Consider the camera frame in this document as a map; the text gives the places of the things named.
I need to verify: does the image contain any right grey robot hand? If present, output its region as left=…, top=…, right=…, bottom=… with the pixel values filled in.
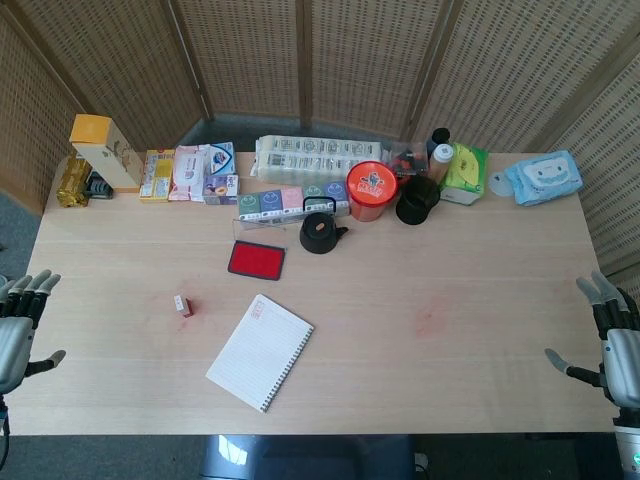
left=543, top=270, right=640, bottom=406

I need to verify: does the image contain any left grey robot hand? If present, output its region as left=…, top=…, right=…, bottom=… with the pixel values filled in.
left=0, top=268, right=67, bottom=396

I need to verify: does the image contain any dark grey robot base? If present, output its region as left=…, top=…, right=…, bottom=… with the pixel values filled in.
left=199, top=434, right=416, bottom=480

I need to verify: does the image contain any white lined spiral notebook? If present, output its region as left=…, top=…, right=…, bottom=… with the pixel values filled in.
left=205, top=293, right=316, bottom=414

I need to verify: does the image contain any gold foil package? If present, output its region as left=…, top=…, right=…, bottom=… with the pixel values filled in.
left=55, top=154, right=94, bottom=208

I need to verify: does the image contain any blue wet wipes pack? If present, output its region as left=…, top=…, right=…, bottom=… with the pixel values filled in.
left=503, top=150, right=584, bottom=207

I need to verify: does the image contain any tall yellow cream gift box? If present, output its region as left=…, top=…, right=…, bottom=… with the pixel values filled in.
left=68, top=113, right=145, bottom=195

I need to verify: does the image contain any yellow snack box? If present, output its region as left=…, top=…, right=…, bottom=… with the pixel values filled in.
left=138, top=148, right=176, bottom=204

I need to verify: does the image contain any pink wet wipes pack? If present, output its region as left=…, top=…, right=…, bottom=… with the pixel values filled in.
left=167, top=144, right=212, bottom=203

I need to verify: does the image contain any green tissue pack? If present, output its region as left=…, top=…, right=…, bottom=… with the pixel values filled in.
left=439, top=142, right=490, bottom=207

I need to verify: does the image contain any small purple box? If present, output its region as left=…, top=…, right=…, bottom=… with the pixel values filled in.
left=202, top=173, right=240, bottom=206

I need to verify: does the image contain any black mesh pen cup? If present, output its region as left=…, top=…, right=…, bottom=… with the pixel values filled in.
left=395, top=175, right=442, bottom=227

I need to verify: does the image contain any red ink pad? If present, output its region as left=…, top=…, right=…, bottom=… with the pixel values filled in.
left=227, top=239, right=289, bottom=282

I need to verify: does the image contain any amber bottle white cap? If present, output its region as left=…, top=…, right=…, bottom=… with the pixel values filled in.
left=429, top=143, right=454, bottom=184

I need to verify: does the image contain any clear ink pad lid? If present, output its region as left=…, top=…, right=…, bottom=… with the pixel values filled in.
left=231, top=215, right=290, bottom=242

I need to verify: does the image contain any blue white carton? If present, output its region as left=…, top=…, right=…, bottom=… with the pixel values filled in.
left=206, top=141, right=236, bottom=177

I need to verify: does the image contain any black bottle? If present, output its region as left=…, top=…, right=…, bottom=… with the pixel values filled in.
left=426, top=127, right=453, bottom=156

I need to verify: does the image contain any clear plastic clip box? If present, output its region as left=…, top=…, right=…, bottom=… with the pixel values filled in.
left=384, top=140, right=431, bottom=177

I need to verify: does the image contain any multicolour pocket tissue row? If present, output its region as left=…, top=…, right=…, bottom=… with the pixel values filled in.
left=236, top=180, right=351, bottom=222

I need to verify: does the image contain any orange lidded tub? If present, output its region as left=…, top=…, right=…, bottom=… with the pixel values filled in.
left=346, top=160, right=400, bottom=222

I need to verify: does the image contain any black teapot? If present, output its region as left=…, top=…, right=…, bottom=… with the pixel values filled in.
left=298, top=196, right=350, bottom=256

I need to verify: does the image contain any large clear-wrapped tissue pack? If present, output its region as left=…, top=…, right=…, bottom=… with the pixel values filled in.
left=249, top=134, right=391, bottom=185

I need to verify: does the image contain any woven folding screen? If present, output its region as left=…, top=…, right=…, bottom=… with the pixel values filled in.
left=0, top=0, right=640, bottom=301

